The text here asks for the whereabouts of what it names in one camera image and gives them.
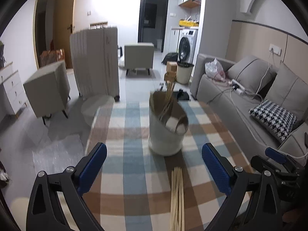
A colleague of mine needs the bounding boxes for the washing machine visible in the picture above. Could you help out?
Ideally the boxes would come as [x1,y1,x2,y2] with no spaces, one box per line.
[177,28,198,64]

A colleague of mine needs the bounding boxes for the white drawer cabinet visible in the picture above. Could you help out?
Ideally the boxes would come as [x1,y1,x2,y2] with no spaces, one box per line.
[1,62,28,120]

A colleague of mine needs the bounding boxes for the black bag on floor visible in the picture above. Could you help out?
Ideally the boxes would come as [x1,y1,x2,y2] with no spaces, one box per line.
[172,89,190,101]

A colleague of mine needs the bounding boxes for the houndstooth pillow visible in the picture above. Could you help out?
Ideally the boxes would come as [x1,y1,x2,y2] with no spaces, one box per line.
[249,100,298,143]

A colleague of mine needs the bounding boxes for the beige trash bin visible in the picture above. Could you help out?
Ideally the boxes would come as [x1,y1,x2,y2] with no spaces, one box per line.
[176,62,194,85]

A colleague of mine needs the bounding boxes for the grey ottoman far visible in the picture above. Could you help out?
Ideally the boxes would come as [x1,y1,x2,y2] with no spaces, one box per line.
[124,43,155,76]

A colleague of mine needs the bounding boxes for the white utensil holder cup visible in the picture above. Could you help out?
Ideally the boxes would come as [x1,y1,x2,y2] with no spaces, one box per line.
[149,91,189,157]

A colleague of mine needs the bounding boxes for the grey ottoman near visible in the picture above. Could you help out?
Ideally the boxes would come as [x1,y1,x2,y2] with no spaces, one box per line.
[23,60,70,123]

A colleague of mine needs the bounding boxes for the grey ottoman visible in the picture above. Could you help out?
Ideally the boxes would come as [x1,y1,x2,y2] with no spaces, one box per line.
[23,60,70,123]
[124,43,155,76]

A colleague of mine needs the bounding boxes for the cardboard boxes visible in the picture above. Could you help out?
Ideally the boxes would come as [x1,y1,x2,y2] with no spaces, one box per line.
[164,62,177,82]

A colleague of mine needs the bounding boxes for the white suitcase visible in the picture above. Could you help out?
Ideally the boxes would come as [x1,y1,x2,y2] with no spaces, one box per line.
[69,27,120,102]

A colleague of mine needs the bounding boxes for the yellow crate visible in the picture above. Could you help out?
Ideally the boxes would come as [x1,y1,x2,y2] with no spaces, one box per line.
[179,20,199,27]

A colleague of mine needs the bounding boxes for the plaid tablecloth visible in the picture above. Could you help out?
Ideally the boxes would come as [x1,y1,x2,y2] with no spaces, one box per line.
[83,101,251,230]

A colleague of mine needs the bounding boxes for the white power strip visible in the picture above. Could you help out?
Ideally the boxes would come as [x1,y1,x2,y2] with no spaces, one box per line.
[228,79,245,95]

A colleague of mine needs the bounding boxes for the grey sofa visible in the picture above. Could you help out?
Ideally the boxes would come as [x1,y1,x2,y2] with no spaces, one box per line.
[190,54,307,164]

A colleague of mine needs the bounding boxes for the plastic bag on sofa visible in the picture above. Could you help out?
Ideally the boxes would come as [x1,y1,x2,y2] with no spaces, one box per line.
[205,59,226,82]

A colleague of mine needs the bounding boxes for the bundle of wooden chopsticks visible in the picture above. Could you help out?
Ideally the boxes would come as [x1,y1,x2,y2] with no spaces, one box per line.
[169,167,185,231]

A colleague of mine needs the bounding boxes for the wooden chopstick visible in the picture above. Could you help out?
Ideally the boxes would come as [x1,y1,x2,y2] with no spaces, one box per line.
[159,81,176,121]

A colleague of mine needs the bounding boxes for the wooden door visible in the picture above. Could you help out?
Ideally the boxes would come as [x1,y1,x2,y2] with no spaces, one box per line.
[53,0,75,69]

